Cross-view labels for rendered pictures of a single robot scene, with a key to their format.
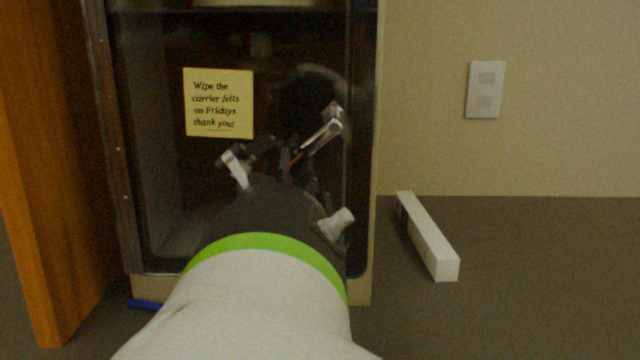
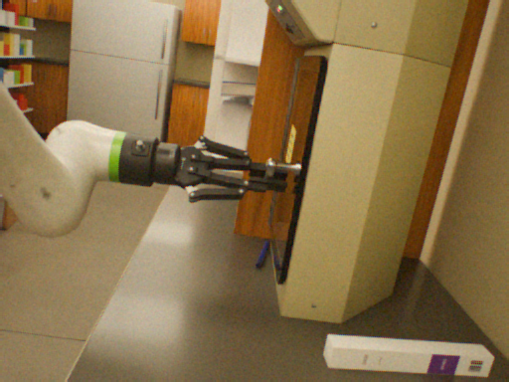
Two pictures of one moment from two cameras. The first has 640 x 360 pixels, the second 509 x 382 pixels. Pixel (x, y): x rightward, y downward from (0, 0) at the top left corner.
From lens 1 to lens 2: 0.88 m
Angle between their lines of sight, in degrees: 80
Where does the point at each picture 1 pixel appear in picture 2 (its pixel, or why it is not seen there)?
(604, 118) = not seen: outside the picture
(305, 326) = (81, 128)
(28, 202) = not seen: hidden behind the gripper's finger
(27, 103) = (265, 124)
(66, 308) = (245, 220)
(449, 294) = (305, 357)
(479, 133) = not seen: outside the picture
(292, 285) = (99, 132)
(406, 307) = (281, 331)
